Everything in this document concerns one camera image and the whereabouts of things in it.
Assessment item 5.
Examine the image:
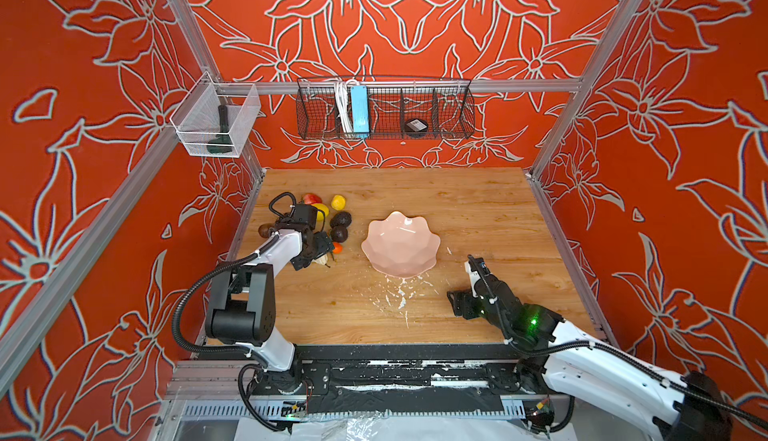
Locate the pink scalloped fruit bowl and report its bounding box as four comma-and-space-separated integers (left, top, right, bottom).
361, 211, 441, 279

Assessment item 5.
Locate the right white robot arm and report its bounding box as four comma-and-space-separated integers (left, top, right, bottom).
447, 256, 733, 440

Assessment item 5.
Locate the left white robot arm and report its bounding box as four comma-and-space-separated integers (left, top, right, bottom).
204, 229, 333, 372

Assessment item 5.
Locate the large yellow lemon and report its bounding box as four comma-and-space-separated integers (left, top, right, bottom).
312, 203, 330, 224

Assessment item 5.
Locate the dark avocado upper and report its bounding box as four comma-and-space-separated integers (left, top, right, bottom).
330, 211, 352, 228

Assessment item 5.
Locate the small yellow lemon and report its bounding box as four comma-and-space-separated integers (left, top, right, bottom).
330, 194, 347, 211

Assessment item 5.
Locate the brown kiwi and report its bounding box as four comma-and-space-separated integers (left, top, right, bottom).
258, 223, 275, 239

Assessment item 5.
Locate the dark green brush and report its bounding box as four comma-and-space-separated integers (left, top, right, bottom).
207, 104, 234, 154

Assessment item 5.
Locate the light blue box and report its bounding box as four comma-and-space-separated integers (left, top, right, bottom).
349, 84, 370, 138

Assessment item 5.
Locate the black round puck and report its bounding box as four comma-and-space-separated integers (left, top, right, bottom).
403, 118, 429, 138

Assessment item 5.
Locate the clear plastic bin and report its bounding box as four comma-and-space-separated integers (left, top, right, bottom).
170, 72, 262, 158

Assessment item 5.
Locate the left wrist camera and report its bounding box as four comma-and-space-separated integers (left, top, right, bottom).
289, 203, 319, 230

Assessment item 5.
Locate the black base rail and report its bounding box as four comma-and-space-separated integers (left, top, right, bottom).
243, 344, 568, 417

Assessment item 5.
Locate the white coiled cable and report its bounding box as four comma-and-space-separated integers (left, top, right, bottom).
333, 79, 354, 135

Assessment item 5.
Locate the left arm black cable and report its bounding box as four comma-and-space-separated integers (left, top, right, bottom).
171, 191, 301, 358

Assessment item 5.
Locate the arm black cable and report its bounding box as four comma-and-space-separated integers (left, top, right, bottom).
171, 191, 301, 358
479, 272, 768, 418

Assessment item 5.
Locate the black wire basket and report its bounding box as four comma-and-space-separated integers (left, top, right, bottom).
296, 75, 476, 141

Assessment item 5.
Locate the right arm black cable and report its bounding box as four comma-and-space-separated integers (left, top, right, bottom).
479, 272, 768, 418

